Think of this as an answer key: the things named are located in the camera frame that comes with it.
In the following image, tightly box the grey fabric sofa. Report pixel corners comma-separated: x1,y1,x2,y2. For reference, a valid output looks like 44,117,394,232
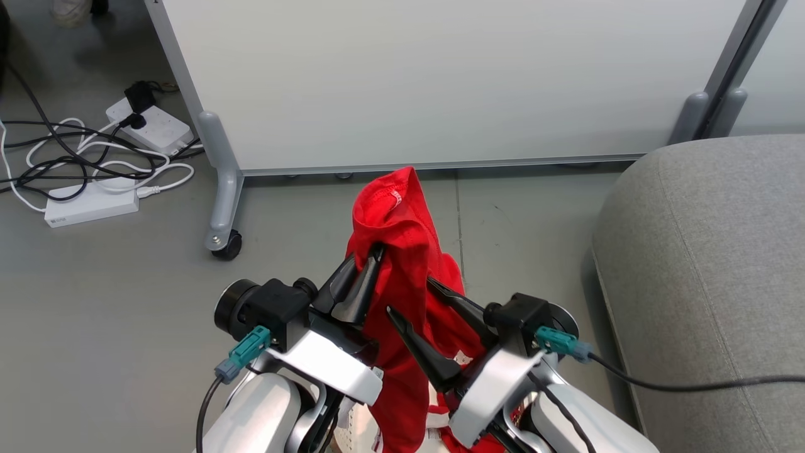
591,133,805,453

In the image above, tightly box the white floor cable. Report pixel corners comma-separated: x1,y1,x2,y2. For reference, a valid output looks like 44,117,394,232
0,116,205,213

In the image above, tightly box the black power adapter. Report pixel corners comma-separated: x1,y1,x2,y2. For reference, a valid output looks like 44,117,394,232
124,81,158,114

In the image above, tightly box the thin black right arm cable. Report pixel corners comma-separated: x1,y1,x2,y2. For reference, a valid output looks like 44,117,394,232
527,370,598,453

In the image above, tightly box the teal plug gripper cable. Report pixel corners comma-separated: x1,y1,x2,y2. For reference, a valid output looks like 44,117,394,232
535,326,805,392
195,325,273,453

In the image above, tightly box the grey partition foot post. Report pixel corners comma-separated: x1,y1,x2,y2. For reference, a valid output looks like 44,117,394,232
716,88,749,137
669,91,711,145

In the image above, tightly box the narrow white partition board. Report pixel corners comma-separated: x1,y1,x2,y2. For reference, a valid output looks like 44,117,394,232
730,0,805,137

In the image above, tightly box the beige shoe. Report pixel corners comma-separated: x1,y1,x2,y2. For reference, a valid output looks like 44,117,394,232
50,0,92,27

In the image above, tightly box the grey partition leg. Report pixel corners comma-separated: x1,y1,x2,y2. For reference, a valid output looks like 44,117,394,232
198,111,245,252

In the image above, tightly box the teal plug right gripper cable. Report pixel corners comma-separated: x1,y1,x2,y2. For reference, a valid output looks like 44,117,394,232
535,326,805,392

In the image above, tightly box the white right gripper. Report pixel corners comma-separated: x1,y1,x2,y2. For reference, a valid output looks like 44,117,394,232
386,277,545,449

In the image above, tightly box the square white power strip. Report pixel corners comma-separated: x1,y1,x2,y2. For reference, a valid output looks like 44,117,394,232
106,99,194,156

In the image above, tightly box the red and white garment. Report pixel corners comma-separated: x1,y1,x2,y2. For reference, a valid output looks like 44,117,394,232
345,165,523,453

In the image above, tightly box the teal plug left gripper cable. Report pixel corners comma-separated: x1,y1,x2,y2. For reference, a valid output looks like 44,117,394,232
195,325,273,453

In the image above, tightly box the long white power strip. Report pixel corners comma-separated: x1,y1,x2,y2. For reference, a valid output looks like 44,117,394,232
44,181,140,228

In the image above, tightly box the large white partition board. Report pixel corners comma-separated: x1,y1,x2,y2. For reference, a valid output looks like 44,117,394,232
145,0,765,177

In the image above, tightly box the black caster wheel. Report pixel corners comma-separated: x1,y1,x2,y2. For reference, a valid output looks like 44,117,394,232
211,230,243,261

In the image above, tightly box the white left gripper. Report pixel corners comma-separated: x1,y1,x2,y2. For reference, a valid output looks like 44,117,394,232
272,243,386,405

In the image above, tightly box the black floor cable tangle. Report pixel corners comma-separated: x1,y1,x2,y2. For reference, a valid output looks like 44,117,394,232
0,63,203,203

